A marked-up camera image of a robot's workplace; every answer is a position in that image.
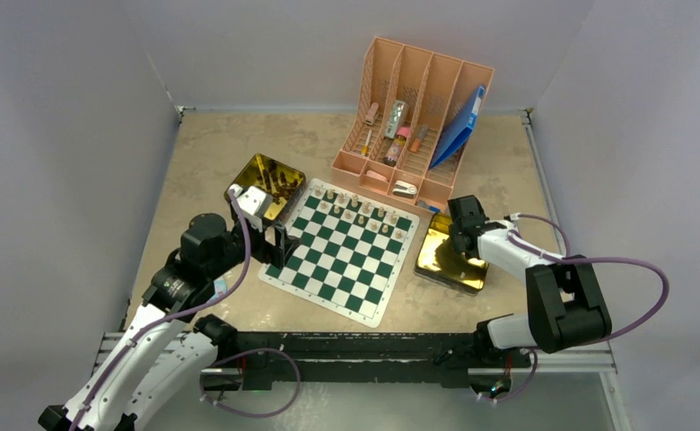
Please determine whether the pink capped bottle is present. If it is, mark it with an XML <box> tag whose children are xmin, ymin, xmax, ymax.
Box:
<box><xmin>382</xmin><ymin>127</ymin><xmax>410</xmax><ymax>166</ymax></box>

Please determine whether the white blue round disc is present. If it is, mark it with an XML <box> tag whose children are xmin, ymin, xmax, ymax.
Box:
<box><xmin>214</xmin><ymin>279</ymin><xmax>228</xmax><ymax>297</ymax></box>

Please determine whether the blue grey stamp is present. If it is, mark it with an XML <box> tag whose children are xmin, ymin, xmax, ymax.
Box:
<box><xmin>416</xmin><ymin>200</ymin><xmax>441</xmax><ymax>213</ymax></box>

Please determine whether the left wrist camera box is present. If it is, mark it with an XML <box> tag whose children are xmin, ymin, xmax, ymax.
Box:
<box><xmin>228</xmin><ymin>183</ymin><xmax>273</xmax><ymax>232</ymax></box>

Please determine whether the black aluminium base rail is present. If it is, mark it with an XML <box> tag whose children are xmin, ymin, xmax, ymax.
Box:
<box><xmin>76</xmin><ymin>330</ymin><xmax>631</xmax><ymax>431</ymax></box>

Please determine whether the white stapler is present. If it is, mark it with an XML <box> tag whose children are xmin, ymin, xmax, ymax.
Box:
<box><xmin>391</xmin><ymin>180</ymin><xmax>418</xmax><ymax>198</ymax></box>

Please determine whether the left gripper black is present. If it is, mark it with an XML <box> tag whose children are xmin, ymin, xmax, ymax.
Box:
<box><xmin>207</xmin><ymin>212</ymin><xmax>300</xmax><ymax>279</ymax></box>

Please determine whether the gold tin with dark pieces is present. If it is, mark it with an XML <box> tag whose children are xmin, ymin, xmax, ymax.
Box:
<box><xmin>230</xmin><ymin>154</ymin><xmax>307</xmax><ymax>225</ymax></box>

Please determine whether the blue folder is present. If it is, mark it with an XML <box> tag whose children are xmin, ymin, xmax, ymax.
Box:
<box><xmin>429</xmin><ymin>84</ymin><xmax>486</xmax><ymax>170</ymax></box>

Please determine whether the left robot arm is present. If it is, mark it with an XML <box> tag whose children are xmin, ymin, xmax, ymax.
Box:
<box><xmin>38</xmin><ymin>211</ymin><xmax>300</xmax><ymax>430</ymax></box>

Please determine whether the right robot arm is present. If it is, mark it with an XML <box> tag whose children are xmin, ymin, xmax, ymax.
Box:
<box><xmin>448</xmin><ymin>195</ymin><xmax>612</xmax><ymax>365</ymax></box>

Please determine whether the gold tin with white pieces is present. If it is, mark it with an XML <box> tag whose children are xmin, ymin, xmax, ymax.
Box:
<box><xmin>414</xmin><ymin>213</ymin><xmax>488</xmax><ymax>296</ymax></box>

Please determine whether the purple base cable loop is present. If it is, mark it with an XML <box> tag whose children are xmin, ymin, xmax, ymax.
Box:
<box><xmin>197</xmin><ymin>347</ymin><xmax>302</xmax><ymax>418</ymax></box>

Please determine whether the pink desk organizer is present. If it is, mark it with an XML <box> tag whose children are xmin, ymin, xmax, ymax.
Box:
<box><xmin>332</xmin><ymin>37</ymin><xmax>494</xmax><ymax>212</ymax></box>

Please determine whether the green white chess board mat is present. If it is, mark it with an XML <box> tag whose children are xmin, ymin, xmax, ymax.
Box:
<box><xmin>258</xmin><ymin>179</ymin><xmax>420</xmax><ymax>328</ymax></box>

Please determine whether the grey box in organizer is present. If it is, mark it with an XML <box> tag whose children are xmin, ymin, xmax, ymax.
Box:
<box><xmin>383</xmin><ymin>100</ymin><xmax>408</xmax><ymax>139</ymax></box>

